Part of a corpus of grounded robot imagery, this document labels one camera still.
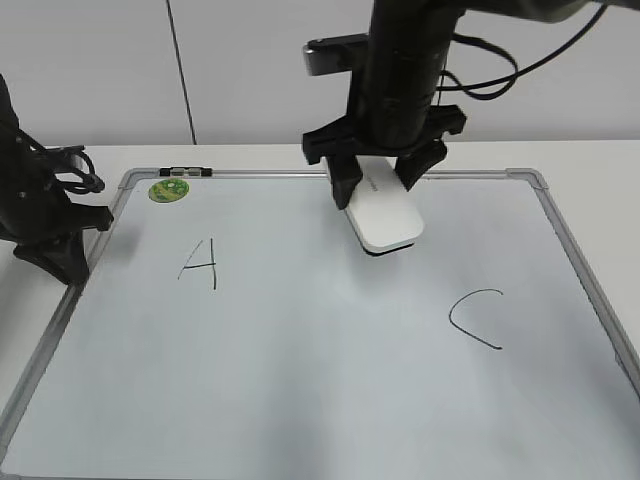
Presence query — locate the white whiteboard eraser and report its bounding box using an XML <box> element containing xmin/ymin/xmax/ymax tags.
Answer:
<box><xmin>343</xmin><ymin>156</ymin><xmax>425</xmax><ymax>256</ymax></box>

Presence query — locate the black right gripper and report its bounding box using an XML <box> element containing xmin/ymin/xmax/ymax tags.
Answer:
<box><xmin>301</xmin><ymin>69</ymin><xmax>467</xmax><ymax>209</ymax></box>

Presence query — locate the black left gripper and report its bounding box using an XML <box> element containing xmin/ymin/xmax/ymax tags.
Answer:
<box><xmin>1</xmin><ymin>82</ymin><xmax>113</xmax><ymax>285</ymax></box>

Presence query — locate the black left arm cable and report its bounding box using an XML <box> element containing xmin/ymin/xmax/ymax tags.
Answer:
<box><xmin>19</xmin><ymin>132</ymin><xmax>106</xmax><ymax>196</ymax></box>

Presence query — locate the black silver hanging clip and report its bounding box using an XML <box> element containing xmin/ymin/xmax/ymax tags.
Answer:
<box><xmin>158</xmin><ymin>167</ymin><xmax>213</xmax><ymax>178</ymax></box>

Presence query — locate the white magnetic whiteboard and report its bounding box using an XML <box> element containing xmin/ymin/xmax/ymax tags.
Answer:
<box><xmin>1</xmin><ymin>173</ymin><xmax>639</xmax><ymax>479</ymax></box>

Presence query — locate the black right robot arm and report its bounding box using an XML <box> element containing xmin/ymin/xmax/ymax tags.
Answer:
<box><xmin>301</xmin><ymin>1</ymin><xmax>612</xmax><ymax>210</ymax></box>

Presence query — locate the green round magnet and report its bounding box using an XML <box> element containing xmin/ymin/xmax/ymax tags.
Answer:
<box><xmin>148</xmin><ymin>178</ymin><xmax>190</xmax><ymax>204</ymax></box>

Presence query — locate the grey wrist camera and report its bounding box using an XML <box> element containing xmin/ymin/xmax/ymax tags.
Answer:
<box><xmin>303</xmin><ymin>33</ymin><xmax>368</xmax><ymax>76</ymax></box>

